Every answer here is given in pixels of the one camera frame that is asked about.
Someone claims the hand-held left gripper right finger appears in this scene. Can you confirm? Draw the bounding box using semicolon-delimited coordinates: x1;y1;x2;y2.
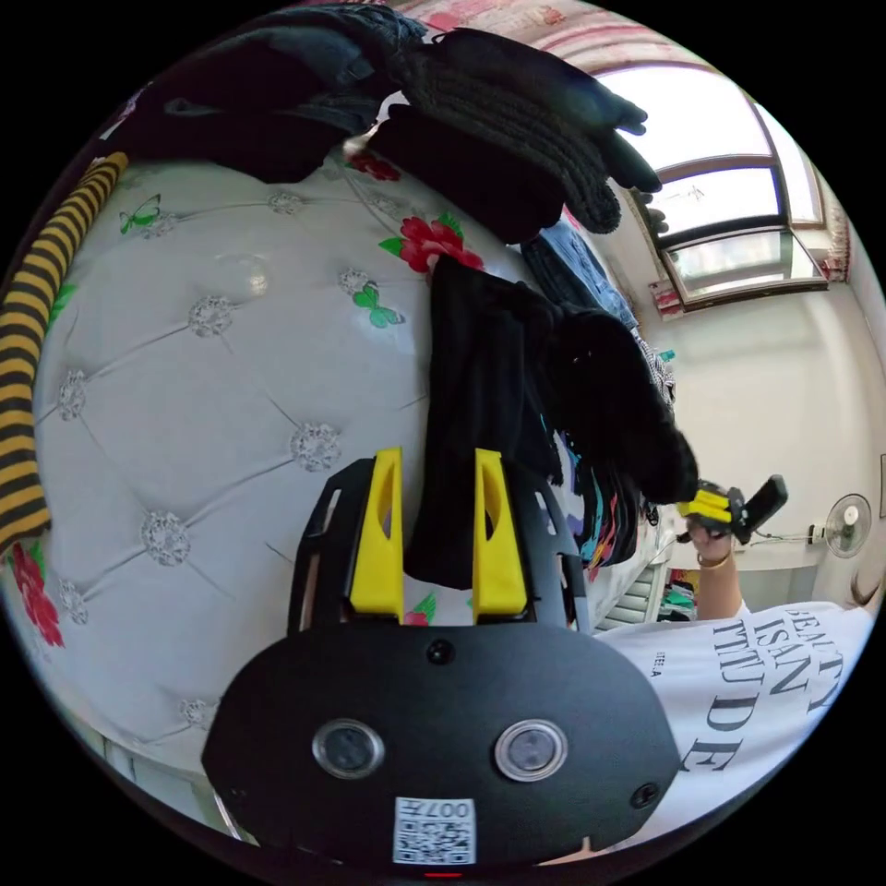
473;448;528;621

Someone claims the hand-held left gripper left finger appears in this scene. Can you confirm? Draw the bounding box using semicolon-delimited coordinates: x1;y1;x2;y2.
349;448;405;622

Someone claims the black hoodie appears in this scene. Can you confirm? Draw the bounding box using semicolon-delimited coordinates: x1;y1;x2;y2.
403;255;700;592

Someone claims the person's right forearm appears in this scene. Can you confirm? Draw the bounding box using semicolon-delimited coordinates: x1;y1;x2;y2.
694;552;753;622

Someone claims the person's right hand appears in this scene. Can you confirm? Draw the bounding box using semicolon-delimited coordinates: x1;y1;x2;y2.
676;520;736;563

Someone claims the black garment with colourful print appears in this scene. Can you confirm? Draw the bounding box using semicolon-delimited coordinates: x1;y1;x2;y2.
536;413;659;572

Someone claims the white fan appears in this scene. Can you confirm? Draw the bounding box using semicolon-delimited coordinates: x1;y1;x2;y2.
808;492;873;560

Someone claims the person's body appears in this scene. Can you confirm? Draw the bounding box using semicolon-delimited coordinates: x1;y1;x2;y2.
593;567;886;854

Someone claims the bed with white tufted headboard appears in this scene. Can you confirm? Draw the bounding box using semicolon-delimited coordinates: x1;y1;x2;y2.
5;141;548;773

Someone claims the window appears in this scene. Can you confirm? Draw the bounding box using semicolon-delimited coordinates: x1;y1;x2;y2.
592;60;835;309

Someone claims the yellow black striped garment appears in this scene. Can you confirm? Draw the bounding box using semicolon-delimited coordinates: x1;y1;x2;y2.
0;151;131;557

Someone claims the pile of clothes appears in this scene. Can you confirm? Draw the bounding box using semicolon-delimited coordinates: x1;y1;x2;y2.
114;5;676;410

